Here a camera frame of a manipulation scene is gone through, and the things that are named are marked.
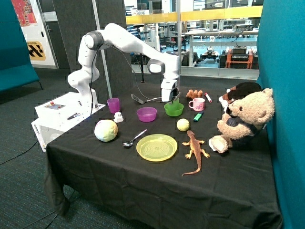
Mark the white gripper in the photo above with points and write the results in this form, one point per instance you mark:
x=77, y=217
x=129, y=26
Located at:
x=170, y=90

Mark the green plastic cup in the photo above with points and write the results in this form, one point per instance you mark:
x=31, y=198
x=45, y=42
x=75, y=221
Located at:
x=175, y=102

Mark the purple plastic cup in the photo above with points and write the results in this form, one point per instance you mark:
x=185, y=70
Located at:
x=113, y=105

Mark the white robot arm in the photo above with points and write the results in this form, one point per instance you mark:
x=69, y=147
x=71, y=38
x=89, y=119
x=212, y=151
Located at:
x=116, y=36

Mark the green plastic bowl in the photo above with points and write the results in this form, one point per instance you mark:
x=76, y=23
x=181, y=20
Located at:
x=173, y=113

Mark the orange toy figure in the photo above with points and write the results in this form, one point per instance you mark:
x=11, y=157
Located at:
x=194, y=94

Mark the pink printed mug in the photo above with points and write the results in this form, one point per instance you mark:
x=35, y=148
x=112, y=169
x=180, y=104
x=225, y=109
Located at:
x=197, y=104

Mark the purple plastic bowl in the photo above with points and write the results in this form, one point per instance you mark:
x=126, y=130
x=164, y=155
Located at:
x=147, y=114

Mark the grey slotted spatula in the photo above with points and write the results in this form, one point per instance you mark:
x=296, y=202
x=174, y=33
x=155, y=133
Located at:
x=134, y=97

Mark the yellow tennis ball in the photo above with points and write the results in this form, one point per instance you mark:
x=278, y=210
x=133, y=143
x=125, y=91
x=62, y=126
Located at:
x=183, y=124

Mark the green highlighter pen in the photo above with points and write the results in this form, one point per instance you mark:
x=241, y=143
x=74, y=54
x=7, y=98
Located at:
x=198, y=116

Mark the red white marker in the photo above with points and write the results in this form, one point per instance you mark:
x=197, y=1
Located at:
x=208, y=97

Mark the white power adapter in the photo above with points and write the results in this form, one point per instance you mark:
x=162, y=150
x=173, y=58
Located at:
x=118, y=117

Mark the yellow plastic plate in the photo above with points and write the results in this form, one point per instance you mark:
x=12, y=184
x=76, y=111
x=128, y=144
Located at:
x=156, y=147

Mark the orange toy lizard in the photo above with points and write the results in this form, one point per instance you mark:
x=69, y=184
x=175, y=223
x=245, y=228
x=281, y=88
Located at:
x=195, y=149

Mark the metal spoon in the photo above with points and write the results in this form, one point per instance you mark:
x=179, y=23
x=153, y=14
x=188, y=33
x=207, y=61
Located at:
x=129, y=144

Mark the brown white plush dog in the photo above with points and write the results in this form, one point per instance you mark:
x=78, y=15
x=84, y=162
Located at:
x=239, y=91

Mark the black tablecloth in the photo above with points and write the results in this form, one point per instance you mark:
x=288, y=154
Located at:
x=235, y=190

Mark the pastel plush ball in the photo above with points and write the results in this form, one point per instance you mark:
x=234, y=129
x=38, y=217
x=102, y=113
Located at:
x=106, y=130

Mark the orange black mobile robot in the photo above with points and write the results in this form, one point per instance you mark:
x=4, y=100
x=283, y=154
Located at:
x=239, y=57

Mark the beige teddy bear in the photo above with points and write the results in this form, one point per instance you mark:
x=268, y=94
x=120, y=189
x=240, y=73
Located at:
x=247, y=118

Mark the white lab workbench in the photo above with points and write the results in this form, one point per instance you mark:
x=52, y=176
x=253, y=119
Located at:
x=215, y=47

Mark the white robot control box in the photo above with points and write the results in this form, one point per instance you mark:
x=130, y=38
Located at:
x=57, y=116

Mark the yellow black sign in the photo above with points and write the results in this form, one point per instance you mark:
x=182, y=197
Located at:
x=36, y=51

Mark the teal sofa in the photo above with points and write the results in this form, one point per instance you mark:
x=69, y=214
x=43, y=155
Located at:
x=15, y=66

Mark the teal partition wall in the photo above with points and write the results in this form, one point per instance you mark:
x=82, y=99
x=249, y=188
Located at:
x=281, y=55

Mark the red wall poster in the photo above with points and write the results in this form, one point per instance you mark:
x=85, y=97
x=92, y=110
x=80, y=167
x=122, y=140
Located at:
x=24, y=12

